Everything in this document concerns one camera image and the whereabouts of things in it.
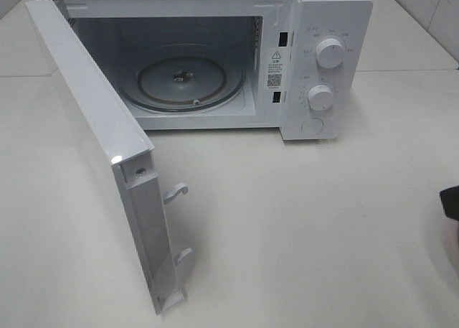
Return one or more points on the white microwave oven body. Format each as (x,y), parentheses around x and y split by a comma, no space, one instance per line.
(112,29)

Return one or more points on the white timer knob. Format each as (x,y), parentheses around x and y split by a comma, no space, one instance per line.
(320,98)

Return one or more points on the white microwave door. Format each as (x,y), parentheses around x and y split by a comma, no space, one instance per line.
(118,154)

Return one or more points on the round white door button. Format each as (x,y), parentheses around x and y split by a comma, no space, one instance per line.
(312,126)

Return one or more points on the glass microwave turntable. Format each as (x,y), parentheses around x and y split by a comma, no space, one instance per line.
(180,78)

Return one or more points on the white warning label sticker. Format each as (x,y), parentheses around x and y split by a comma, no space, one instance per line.
(275,67)

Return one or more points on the white power knob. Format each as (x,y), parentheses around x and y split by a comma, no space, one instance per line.
(330,52)

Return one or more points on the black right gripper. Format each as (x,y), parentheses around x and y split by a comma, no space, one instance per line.
(450,201)

